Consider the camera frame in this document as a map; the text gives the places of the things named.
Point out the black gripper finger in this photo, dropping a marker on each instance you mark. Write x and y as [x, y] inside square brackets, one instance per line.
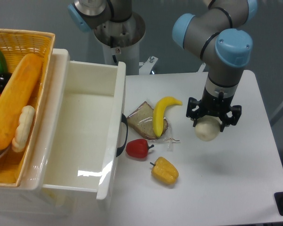
[194, 110]
[230, 116]

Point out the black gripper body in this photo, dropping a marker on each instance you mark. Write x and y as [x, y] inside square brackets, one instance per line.
[216, 99]

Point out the pale cream pear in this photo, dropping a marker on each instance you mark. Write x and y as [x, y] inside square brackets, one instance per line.
[207, 128]

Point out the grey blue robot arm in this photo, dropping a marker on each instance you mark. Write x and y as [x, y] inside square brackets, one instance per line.
[214, 37]

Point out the open white upper drawer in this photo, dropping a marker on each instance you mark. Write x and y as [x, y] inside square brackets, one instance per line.
[85, 144]

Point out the yellow banana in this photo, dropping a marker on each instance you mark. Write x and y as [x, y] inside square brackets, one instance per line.
[159, 111]

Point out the wrapped brown bread slice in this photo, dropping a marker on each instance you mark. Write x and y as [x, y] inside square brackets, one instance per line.
[141, 119]

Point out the red bell pepper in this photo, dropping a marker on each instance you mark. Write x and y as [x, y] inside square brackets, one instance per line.
[138, 148]

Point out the yellow bell pepper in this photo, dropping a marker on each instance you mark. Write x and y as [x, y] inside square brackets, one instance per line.
[164, 171]

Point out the small cream croissant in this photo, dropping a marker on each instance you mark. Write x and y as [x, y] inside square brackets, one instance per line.
[23, 129]

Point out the orange baguette bread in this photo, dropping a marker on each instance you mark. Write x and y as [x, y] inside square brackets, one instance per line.
[16, 95]

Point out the dark blackberry toy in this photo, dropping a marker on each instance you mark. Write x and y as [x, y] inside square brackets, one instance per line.
[4, 78]

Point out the yellow wicker basket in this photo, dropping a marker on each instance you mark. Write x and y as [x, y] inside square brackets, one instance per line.
[15, 44]

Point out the white bracket with bolt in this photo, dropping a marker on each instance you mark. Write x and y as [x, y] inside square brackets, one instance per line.
[147, 67]

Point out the black drawer handle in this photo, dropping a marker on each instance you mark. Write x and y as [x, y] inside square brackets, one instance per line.
[122, 136]

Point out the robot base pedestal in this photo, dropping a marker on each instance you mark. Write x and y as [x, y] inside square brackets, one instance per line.
[121, 42]

